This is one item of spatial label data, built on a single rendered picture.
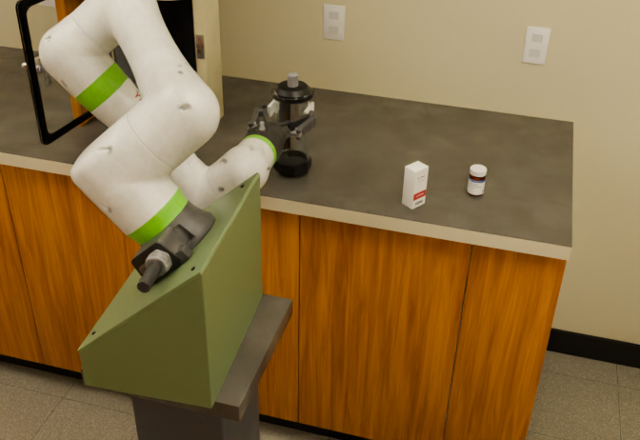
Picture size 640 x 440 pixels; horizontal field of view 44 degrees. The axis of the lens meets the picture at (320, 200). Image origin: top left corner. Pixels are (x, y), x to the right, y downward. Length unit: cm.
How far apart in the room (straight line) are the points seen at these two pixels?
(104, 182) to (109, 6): 43
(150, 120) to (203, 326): 36
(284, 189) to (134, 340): 78
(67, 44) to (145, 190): 45
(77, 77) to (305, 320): 97
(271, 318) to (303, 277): 55
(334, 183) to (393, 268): 27
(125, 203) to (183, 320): 23
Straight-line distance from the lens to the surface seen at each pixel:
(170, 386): 147
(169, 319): 136
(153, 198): 142
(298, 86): 203
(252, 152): 173
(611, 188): 272
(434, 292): 212
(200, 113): 137
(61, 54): 174
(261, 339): 160
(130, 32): 159
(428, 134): 238
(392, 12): 253
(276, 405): 256
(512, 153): 233
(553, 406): 291
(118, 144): 140
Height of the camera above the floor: 201
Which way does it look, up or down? 32 degrees down
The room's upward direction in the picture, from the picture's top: 1 degrees clockwise
